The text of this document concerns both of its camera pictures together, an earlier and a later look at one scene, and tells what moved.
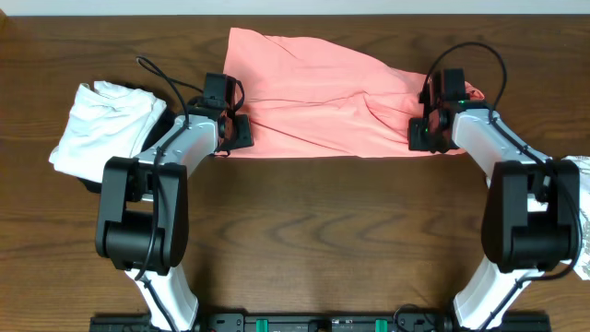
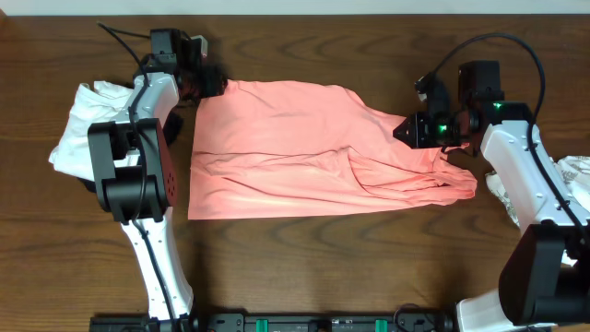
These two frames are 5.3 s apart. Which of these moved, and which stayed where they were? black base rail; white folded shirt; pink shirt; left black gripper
Moved: pink shirt; left black gripper
Stayed: black base rail; white folded shirt
